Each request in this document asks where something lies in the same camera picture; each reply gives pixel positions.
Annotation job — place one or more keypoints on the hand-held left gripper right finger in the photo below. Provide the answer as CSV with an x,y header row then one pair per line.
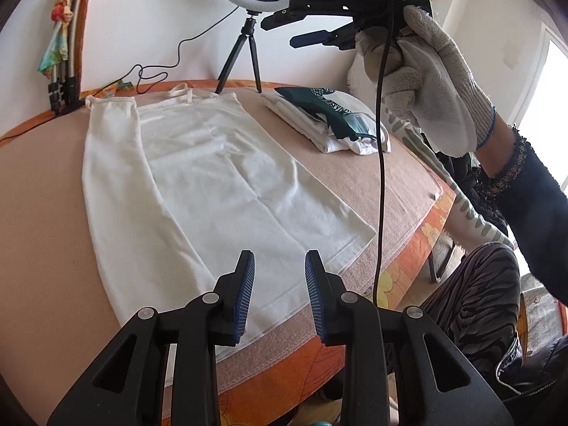
x,y
316,301

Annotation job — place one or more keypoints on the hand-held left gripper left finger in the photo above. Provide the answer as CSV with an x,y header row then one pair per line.
x,y
245,301

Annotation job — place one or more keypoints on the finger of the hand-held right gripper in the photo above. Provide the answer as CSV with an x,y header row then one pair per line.
x,y
301,15
306,38

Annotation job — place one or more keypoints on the white garment with green print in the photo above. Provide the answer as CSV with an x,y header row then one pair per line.
x,y
328,111

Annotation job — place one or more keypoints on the white tank top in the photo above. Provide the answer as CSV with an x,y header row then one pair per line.
x,y
199,177

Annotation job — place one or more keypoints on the person's right forearm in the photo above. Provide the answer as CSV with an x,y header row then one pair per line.
x,y
532,195

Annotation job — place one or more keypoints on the person's right hand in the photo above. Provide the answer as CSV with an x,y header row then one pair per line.
x,y
435,80

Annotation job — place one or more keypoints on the white folded cloth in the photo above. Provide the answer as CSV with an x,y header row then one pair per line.
x,y
293,117

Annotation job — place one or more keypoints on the orange floral tablecloth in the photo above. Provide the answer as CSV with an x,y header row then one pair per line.
x,y
399,275

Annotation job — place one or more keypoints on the person's striped trouser leg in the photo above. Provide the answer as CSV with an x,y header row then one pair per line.
x,y
475,293

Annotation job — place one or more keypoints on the green leaf print cushion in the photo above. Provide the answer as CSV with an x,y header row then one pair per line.
x,y
443,177

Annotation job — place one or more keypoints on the dark cloth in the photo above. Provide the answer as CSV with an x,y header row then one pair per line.
x,y
470,186

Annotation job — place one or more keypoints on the folded rack with colourful cloth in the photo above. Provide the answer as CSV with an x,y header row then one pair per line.
x,y
66,49

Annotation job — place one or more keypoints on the bright window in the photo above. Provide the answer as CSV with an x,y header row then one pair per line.
x,y
550,142

